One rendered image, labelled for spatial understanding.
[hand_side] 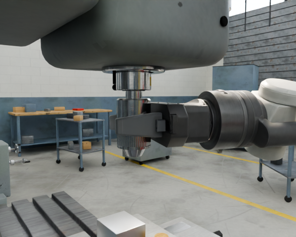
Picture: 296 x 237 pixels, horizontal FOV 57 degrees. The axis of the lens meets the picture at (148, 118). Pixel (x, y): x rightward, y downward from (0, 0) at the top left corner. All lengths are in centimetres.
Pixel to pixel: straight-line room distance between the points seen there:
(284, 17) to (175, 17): 858
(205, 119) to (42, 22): 22
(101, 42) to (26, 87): 674
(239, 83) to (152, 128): 604
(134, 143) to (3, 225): 56
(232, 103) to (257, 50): 869
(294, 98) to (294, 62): 806
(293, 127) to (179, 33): 22
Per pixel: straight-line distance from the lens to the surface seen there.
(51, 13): 25
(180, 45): 30
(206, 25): 33
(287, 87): 45
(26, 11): 25
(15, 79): 695
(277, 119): 44
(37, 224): 83
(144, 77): 36
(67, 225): 79
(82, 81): 742
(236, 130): 39
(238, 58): 943
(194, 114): 36
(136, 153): 37
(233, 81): 640
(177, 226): 61
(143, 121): 35
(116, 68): 34
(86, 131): 687
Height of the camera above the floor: 128
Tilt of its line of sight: 5 degrees down
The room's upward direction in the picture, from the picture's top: straight up
